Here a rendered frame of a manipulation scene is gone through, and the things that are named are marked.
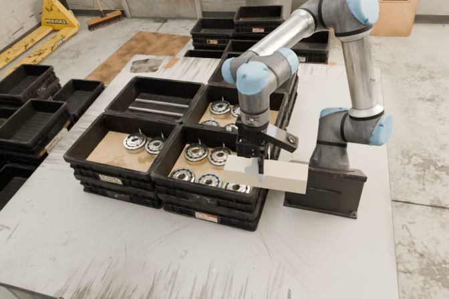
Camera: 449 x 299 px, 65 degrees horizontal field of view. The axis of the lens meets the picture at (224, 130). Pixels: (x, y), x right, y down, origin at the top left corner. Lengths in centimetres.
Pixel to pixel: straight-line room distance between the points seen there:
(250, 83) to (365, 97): 55
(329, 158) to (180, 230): 63
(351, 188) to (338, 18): 57
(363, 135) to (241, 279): 65
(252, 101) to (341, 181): 57
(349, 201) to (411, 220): 106
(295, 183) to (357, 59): 45
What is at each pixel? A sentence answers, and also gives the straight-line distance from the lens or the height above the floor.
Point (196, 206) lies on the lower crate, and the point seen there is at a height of 80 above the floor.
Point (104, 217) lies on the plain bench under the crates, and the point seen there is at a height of 70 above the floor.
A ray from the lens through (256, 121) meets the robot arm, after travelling 88.
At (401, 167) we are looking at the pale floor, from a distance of 266.
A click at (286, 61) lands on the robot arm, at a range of 90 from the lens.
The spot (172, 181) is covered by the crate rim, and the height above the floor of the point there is 93.
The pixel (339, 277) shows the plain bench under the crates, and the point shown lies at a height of 70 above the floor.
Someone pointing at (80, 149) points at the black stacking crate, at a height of 89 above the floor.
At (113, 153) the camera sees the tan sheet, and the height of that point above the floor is 83.
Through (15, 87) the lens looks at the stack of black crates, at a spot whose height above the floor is 49.
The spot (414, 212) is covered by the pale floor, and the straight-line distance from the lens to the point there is 244.
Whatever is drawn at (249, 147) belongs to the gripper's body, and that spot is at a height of 121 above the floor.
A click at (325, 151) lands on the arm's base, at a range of 136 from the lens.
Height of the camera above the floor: 188
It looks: 42 degrees down
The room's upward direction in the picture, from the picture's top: 8 degrees counter-clockwise
